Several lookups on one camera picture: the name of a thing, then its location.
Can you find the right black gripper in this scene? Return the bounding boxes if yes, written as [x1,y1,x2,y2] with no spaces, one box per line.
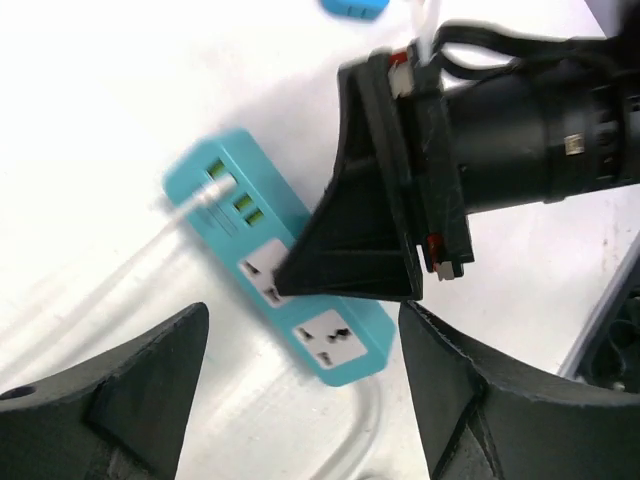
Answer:
[369,19,639,280]

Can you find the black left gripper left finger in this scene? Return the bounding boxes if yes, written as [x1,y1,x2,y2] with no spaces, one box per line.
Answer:
[1,303,209,479]

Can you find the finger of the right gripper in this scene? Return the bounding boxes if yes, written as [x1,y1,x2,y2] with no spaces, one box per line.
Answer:
[274,54,423,302]

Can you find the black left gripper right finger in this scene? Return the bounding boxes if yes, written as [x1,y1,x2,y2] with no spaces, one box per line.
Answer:
[398,301,639,479]

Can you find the teal power strip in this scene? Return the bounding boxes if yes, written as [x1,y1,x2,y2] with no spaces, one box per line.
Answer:
[164,128,396,387]

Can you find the thin white usb cable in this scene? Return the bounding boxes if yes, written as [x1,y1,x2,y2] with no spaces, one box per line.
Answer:
[0,177,237,361]

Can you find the blue plug adapter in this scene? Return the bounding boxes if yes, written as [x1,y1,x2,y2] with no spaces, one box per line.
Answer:
[319,0,390,22]

